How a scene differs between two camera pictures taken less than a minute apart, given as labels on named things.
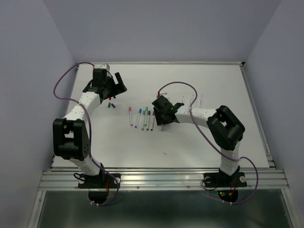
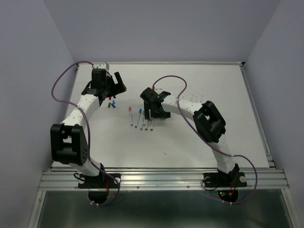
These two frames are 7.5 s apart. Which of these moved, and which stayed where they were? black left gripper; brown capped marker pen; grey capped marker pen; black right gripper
Moved: black right gripper
Stayed: black left gripper; brown capped marker pen; grey capped marker pen
